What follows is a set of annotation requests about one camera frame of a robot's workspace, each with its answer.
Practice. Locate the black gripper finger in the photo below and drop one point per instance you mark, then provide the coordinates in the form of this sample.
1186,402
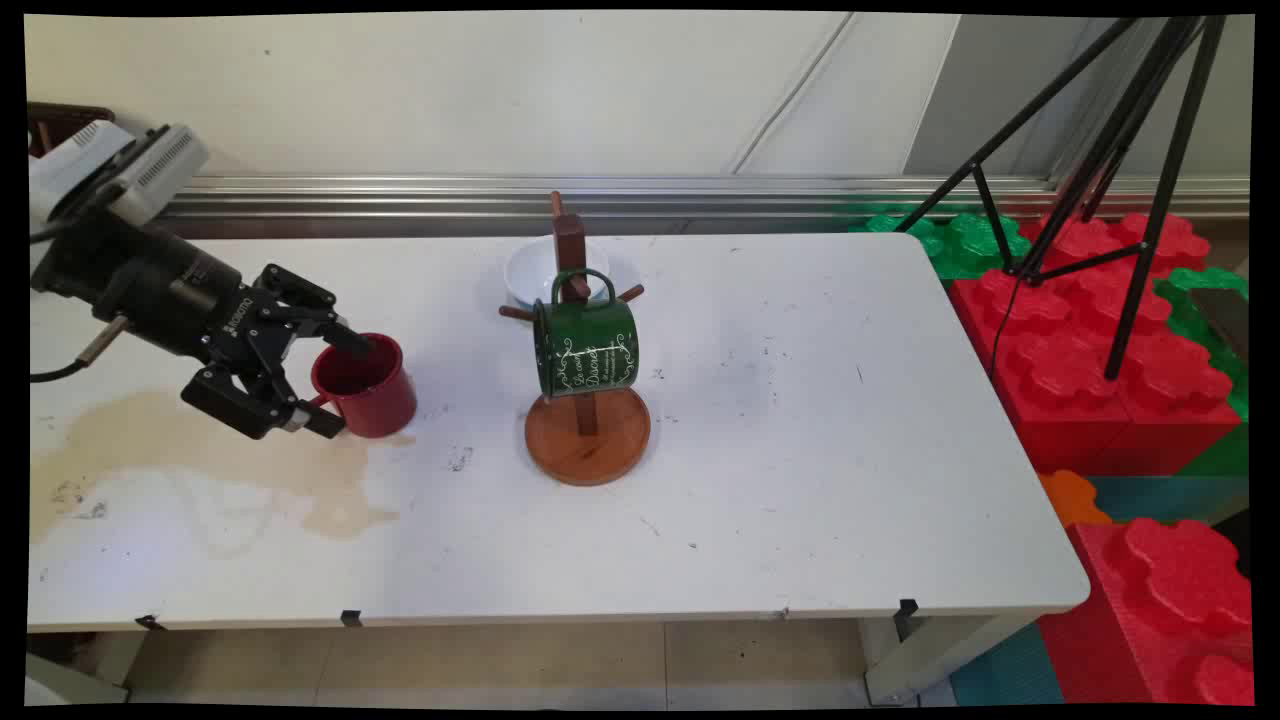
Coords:
250,405
318,315

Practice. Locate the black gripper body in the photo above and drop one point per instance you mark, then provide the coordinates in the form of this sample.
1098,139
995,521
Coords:
170,290

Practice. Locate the red enamel mug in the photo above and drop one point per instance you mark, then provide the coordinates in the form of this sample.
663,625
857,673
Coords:
382,402

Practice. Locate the green enamel mug white lettering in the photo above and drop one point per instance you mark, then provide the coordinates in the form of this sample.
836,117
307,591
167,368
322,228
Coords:
588,350

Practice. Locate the brown wicker basket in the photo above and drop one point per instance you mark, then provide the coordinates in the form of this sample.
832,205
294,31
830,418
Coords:
65,115

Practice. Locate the white bowl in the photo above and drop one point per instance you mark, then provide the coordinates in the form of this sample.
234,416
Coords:
530,275

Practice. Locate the black table edge clip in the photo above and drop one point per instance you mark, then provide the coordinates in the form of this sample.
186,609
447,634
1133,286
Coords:
150,622
905,615
351,618

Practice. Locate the wooden mug tree stand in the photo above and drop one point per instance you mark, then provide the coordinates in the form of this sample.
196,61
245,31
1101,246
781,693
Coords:
590,452

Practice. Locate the white table leg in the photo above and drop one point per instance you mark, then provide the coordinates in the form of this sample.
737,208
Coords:
940,660
75,670

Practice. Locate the green foam block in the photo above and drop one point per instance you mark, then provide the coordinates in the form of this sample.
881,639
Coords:
1200,310
960,245

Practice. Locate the teal foam block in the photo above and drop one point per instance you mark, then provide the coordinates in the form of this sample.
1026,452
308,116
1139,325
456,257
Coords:
1005,670

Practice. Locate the orange foam block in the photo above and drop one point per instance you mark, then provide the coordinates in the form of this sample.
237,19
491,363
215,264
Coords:
1070,498

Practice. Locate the black tripod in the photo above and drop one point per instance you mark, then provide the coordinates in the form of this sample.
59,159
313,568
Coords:
1150,140

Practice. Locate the teal foam mat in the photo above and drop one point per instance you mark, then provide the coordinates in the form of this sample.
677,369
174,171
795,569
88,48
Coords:
1170,498

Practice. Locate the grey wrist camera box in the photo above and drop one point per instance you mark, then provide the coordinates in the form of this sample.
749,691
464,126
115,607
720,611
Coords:
160,168

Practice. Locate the metal wall rail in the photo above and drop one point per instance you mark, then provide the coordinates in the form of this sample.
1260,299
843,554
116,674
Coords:
700,197

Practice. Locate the white wall conduit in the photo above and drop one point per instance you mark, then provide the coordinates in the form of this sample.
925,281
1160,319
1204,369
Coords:
790,100

